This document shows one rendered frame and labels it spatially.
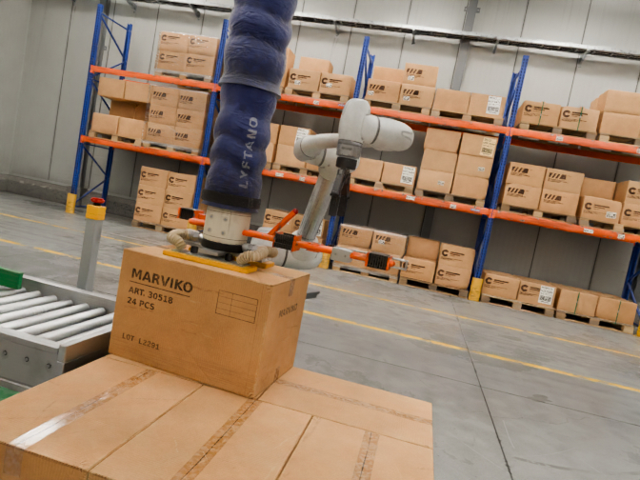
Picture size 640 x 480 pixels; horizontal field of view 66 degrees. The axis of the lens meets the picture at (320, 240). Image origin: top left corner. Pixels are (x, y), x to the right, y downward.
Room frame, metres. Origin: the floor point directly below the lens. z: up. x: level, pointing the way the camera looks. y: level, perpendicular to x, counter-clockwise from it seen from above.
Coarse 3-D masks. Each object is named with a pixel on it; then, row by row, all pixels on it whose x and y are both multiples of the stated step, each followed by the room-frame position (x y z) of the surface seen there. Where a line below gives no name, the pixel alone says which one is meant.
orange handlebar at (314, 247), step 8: (200, 216) 2.19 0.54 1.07; (192, 224) 1.89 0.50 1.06; (200, 224) 1.88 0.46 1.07; (248, 232) 1.84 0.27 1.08; (256, 232) 1.83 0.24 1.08; (264, 232) 1.88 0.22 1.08; (272, 240) 1.81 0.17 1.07; (304, 248) 1.79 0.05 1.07; (312, 248) 1.78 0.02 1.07; (320, 248) 1.77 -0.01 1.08; (328, 248) 1.77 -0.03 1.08; (352, 256) 1.74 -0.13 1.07; (360, 256) 1.74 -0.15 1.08; (392, 264) 1.72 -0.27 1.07
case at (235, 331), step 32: (128, 256) 1.77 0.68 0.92; (160, 256) 1.74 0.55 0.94; (128, 288) 1.76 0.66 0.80; (160, 288) 1.72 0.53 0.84; (192, 288) 1.69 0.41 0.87; (224, 288) 1.65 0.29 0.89; (256, 288) 1.62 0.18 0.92; (288, 288) 1.75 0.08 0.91; (128, 320) 1.76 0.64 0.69; (160, 320) 1.72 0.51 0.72; (192, 320) 1.68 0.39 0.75; (224, 320) 1.65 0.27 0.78; (256, 320) 1.62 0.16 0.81; (288, 320) 1.82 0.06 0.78; (128, 352) 1.75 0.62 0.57; (160, 352) 1.71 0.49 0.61; (192, 352) 1.68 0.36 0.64; (224, 352) 1.64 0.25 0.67; (256, 352) 1.61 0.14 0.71; (288, 352) 1.89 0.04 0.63; (224, 384) 1.64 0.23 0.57; (256, 384) 1.62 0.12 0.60
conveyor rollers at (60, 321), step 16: (0, 288) 2.34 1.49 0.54; (0, 304) 2.13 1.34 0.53; (16, 304) 2.12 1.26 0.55; (32, 304) 2.20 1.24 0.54; (48, 304) 2.19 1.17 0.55; (64, 304) 2.27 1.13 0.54; (80, 304) 2.28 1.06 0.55; (0, 320) 1.92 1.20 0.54; (16, 320) 1.92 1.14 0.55; (32, 320) 1.97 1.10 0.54; (48, 320) 2.05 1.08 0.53; (64, 320) 2.03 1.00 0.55; (80, 320) 2.12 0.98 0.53; (96, 320) 2.11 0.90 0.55; (112, 320) 2.20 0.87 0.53; (48, 336) 1.82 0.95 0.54; (64, 336) 1.90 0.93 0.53; (80, 336) 1.88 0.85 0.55
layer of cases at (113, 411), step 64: (64, 384) 1.47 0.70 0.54; (128, 384) 1.55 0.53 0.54; (192, 384) 1.64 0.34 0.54; (320, 384) 1.86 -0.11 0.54; (0, 448) 1.12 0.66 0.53; (64, 448) 1.14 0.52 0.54; (128, 448) 1.19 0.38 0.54; (192, 448) 1.25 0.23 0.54; (256, 448) 1.31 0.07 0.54; (320, 448) 1.37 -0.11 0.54; (384, 448) 1.44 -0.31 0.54
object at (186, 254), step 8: (192, 248) 1.80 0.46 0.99; (176, 256) 1.77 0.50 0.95; (184, 256) 1.77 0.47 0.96; (192, 256) 1.76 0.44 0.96; (200, 256) 1.77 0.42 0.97; (208, 256) 1.78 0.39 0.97; (216, 256) 1.82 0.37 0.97; (208, 264) 1.74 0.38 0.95; (216, 264) 1.74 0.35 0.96; (224, 264) 1.73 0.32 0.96; (232, 264) 1.74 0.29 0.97; (240, 264) 1.75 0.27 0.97; (248, 264) 1.78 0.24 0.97; (248, 272) 1.72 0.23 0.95
